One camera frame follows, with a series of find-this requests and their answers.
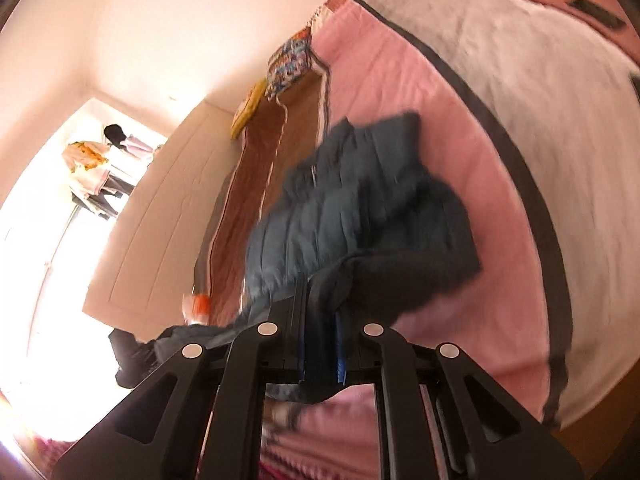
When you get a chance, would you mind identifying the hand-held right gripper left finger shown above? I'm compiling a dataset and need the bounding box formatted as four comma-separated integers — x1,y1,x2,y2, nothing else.
50,280,308,480

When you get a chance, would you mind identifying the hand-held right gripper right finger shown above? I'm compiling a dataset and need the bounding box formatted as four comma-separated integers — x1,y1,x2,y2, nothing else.
335,310,586,480

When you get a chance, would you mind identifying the blue padded jacket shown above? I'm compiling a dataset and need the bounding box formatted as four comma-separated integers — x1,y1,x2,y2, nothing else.
155,112,483,406

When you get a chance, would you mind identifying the orange white package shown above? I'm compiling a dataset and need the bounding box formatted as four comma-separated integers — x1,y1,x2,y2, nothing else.
182,292,211,326

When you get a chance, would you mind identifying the dark cloth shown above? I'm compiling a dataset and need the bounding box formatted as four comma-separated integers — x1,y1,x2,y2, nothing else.
109,327,171,390

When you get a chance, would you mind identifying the yellow pillow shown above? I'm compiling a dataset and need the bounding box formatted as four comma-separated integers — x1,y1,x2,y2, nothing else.
230,80,268,140

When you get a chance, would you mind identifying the pink hanging garment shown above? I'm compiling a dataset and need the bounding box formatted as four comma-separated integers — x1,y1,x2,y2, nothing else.
125,135,154,159

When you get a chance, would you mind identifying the colourful printed pillow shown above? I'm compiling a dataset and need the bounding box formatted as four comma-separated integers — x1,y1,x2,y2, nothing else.
265,27,321,101

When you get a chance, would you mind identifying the black hat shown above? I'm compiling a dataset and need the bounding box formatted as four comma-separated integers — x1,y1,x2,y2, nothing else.
104,124,128,150

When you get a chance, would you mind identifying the yellow white hanging garment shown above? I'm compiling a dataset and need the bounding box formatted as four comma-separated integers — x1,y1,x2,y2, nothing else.
62,141,112,197

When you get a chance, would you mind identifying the brown pink striped blanket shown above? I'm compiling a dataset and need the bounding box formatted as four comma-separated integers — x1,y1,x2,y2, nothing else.
195,0,640,480

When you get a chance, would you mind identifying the black flat device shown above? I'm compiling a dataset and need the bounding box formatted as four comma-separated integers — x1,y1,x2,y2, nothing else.
570,0,626,31

